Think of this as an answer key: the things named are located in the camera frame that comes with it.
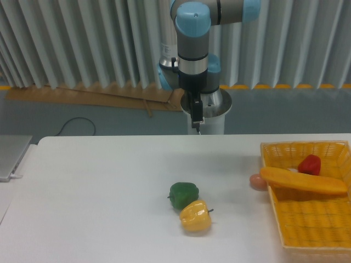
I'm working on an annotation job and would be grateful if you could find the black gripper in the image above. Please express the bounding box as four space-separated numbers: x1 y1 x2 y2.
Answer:
178 70 208 129

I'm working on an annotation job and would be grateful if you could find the green bell pepper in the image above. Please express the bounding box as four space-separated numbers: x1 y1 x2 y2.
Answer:
168 182 199 210

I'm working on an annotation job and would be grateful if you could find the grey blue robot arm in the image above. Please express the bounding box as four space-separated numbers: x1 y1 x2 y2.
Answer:
157 1 261 135

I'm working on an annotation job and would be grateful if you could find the yellow woven basket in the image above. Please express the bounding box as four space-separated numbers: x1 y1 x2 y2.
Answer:
261 141 350 251

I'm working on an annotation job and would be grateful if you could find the brown cardboard sheet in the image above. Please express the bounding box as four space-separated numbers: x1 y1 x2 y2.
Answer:
5 81 183 117

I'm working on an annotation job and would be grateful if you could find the brown egg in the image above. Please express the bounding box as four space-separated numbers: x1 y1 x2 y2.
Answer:
250 174 268 191

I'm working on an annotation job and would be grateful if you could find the yellow bell pepper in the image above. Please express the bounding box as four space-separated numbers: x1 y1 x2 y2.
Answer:
179 200 213 232

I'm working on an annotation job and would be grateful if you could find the red bell pepper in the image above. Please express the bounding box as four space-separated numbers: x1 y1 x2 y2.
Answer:
297 155 321 175

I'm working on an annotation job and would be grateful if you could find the silver laptop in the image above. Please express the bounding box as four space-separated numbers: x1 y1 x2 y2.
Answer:
1 135 32 182

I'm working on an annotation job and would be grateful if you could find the white plug adapter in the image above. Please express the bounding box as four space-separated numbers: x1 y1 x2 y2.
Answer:
10 173 23 179

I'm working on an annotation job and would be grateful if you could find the black floor cable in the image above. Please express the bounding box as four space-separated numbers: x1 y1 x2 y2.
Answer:
56 117 97 136

